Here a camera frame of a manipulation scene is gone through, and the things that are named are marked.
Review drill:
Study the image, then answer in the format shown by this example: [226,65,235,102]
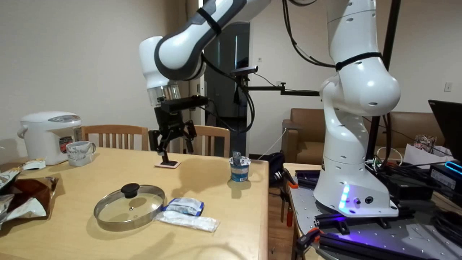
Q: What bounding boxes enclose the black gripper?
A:
[147,106,199,166]

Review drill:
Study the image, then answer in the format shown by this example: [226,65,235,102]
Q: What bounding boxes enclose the glass lid with black knob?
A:
[92,182,167,232]

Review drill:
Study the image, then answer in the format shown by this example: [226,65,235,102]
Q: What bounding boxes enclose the pink square device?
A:
[152,158,181,170]

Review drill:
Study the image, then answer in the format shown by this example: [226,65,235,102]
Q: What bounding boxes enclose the white and blue packet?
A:
[161,195,206,216]

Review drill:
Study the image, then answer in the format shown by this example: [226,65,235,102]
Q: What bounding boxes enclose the small water bottle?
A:
[228,150,252,184]

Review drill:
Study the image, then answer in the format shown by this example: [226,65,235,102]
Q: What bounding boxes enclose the clear plastic packet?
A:
[154,209,220,234]

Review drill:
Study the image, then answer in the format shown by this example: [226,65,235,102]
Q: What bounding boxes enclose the white mug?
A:
[64,140,98,169]

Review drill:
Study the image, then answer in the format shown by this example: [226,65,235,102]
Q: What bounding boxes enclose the black bag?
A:
[261,150,287,186]

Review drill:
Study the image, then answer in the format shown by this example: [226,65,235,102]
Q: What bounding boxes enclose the white electric water boiler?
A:
[17,111,83,167]

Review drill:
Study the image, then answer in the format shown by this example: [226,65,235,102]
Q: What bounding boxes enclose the brown sofa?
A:
[280,106,446,164]

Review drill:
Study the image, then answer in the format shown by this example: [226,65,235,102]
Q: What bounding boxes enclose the orange black clamp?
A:
[294,226,323,251]
[282,203,295,228]

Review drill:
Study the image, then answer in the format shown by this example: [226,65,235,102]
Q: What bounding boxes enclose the brown snack bag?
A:
[0,173,62,222]

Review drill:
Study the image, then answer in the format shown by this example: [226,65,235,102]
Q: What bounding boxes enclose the silver foil bag piece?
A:
[0,166,23,192]

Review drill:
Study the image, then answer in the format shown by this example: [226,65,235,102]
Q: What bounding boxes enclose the black vertical pole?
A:
[363,0,402,161]

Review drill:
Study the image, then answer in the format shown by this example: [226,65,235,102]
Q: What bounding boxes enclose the white papers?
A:
[402,143,456,167]

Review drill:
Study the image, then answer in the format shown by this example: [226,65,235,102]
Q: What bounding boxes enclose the black laptop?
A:
[425,98,462,164]

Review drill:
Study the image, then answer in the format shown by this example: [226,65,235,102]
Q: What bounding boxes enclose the black box with cyan light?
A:
[427,158,462,193]

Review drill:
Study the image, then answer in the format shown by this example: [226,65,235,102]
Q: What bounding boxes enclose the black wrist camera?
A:
[158,93,210,111]

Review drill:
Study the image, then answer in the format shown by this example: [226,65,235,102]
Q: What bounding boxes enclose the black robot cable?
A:
[199,0,337,135]

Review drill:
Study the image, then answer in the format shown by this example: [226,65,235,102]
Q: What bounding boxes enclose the black camera on mount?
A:
[229,65,261,80]

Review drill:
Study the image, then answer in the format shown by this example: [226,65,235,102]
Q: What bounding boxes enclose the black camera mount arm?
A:
[236,78,321,98]

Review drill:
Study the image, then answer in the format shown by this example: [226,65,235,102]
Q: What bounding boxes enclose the grey metal base plate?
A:
[282,161,462,260]

